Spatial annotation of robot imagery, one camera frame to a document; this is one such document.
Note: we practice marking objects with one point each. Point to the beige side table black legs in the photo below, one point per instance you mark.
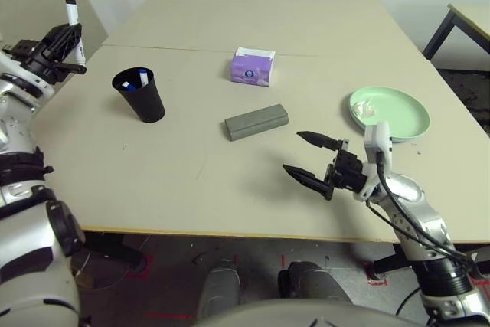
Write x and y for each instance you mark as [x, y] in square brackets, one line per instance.
[467, 20]

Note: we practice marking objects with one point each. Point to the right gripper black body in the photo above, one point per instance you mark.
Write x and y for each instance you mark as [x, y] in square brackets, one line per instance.
[348, 174]

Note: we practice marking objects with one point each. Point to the black plastic cup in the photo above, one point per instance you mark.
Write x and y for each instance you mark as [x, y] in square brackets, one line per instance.
[147, 105]

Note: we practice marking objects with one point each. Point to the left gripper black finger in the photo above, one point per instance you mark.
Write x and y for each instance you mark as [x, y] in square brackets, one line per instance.
[61, 41]
[72, 69]

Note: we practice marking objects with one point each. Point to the white tissue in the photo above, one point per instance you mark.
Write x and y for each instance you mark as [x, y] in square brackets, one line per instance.
[364, 108]

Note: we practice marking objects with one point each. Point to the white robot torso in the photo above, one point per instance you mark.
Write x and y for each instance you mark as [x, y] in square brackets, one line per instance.
[306, 315]

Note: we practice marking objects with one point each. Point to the blue capped white marker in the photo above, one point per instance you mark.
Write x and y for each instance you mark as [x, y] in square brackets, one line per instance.
[128, 86]
[144, 77]

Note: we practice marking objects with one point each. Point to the purple tissue pack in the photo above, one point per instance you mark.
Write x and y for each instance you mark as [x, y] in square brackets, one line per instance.
[249, 72]

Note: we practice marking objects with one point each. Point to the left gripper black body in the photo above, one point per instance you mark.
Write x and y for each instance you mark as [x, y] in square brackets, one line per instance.
[34, 57]

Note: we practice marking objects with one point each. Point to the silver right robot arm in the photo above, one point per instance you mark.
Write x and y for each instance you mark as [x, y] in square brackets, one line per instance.
[421, 220]

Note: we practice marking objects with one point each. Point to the black capped white marker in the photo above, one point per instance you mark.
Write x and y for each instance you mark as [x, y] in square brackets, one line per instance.
[72, 11]

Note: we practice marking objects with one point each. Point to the grey robot right leg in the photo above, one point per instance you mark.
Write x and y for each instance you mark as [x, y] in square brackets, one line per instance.
[314, 283]

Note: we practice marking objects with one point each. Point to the grey robot left leg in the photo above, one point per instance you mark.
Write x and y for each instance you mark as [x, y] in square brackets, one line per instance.
[220, 288]

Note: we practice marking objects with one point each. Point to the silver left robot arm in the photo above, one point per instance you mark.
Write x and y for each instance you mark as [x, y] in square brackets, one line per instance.
[23, 227]

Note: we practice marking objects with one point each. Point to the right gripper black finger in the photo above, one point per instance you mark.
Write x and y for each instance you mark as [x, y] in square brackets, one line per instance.
[306, 180]
[319, 140]

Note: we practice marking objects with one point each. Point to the light green plastic plate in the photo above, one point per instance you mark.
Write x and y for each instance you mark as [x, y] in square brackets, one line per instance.
[398, 112]

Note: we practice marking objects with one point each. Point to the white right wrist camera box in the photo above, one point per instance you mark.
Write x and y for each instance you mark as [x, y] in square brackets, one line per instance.
[377, 139]

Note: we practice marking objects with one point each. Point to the grey robot leg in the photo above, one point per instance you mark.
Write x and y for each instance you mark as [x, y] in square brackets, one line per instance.
[314, 283]
[220, 288]

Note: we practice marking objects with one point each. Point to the grey glasses case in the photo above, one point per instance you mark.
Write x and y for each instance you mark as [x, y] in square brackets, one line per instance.
[256, 122]

